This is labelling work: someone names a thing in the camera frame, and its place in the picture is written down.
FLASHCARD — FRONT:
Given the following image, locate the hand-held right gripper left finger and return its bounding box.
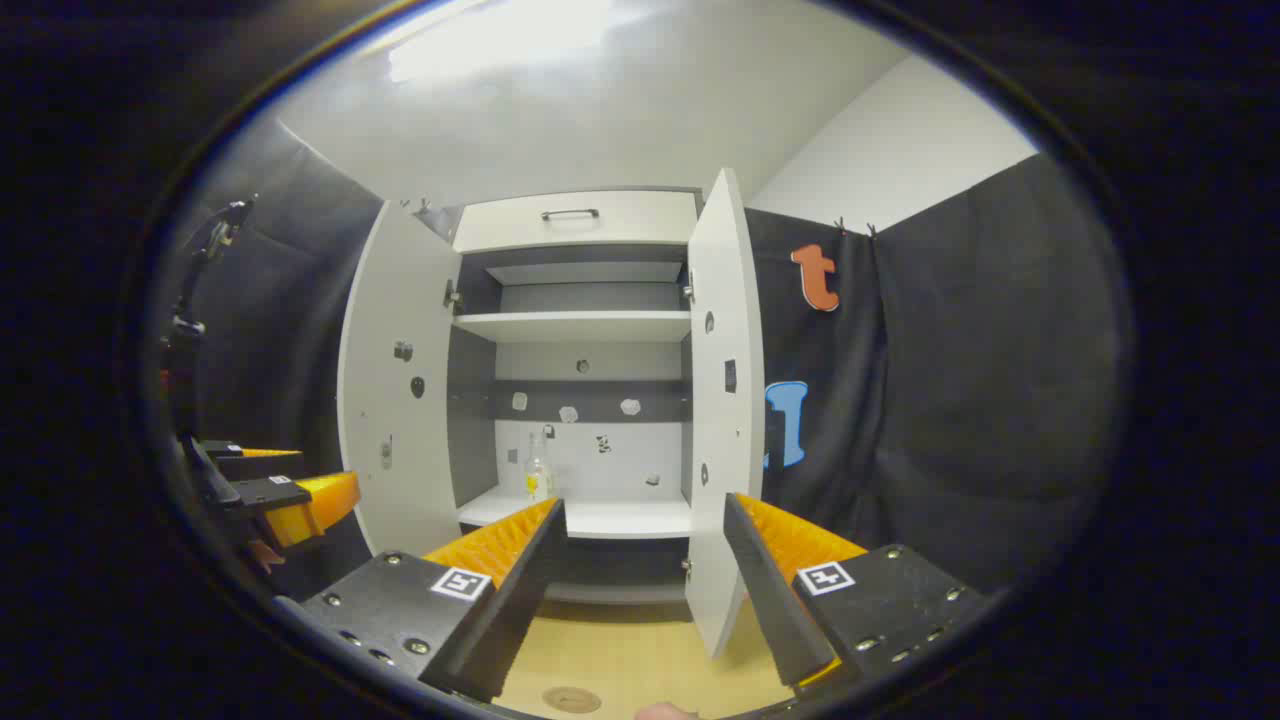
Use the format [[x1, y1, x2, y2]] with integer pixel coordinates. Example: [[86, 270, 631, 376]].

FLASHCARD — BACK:
[[275, 497, 568, 704]]

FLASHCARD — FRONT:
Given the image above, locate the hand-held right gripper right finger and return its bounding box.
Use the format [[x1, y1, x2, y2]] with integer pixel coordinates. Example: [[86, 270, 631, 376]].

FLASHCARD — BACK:
[[722, 492, 991, 691]]

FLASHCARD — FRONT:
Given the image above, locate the white cabinet door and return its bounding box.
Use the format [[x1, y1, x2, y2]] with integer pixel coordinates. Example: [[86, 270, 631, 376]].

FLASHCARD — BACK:
[[337, 200, 467, 559], [683, 167, 767, 661]]

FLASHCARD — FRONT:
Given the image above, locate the clear bottle yellow label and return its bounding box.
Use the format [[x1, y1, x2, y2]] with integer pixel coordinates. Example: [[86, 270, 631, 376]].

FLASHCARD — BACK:
[[524, 430, 556, 504]]

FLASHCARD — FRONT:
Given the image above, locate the white grey cabinet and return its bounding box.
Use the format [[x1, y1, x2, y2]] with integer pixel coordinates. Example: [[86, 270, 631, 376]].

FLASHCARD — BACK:
[[445, 185, 706, 607]]

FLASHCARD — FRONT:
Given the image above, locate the white cabinet drawer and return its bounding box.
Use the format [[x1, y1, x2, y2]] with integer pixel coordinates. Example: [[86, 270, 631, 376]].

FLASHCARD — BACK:
[[452, 190, 699, 254]]

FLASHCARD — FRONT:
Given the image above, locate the black backdrop cloth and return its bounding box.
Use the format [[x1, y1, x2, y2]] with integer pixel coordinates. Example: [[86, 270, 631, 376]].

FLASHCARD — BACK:
[[150, 115, 1126, 601]]

